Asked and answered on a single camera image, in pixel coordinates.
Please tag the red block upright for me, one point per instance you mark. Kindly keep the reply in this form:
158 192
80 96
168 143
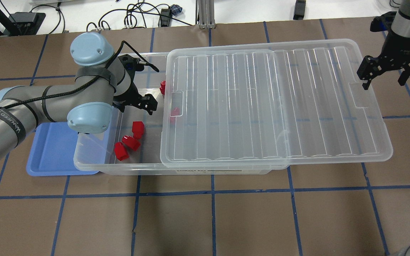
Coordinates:
138 129

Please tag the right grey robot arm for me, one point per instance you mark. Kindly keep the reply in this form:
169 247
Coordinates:
396 21

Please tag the red block lying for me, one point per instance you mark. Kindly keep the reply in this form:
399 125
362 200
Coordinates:
131 142

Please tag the aluminium frame post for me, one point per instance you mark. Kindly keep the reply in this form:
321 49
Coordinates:
205 14

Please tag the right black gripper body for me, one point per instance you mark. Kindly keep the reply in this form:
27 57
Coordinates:
400 46

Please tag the clear plastic storage box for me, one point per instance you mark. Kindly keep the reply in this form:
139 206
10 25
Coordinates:
95 152

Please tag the black power adapter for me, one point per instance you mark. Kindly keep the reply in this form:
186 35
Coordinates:
299 9

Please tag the red block front left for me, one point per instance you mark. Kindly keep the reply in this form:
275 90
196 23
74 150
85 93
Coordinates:
120 151

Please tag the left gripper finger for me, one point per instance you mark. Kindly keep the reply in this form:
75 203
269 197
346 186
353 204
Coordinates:
148 103

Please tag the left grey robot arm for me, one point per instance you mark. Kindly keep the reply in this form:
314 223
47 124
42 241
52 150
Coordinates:
103 82

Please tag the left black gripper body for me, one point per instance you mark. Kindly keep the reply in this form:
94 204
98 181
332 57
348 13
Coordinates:
129 94

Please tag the red block top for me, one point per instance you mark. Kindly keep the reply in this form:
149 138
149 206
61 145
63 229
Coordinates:
162 87

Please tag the blue plastic tray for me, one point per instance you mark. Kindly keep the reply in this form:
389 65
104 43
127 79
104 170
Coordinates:
52 152

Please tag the clear plastic box lid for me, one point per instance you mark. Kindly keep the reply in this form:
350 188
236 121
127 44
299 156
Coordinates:
270 105

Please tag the red block middle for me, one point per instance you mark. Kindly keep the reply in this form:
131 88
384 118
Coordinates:
175 112

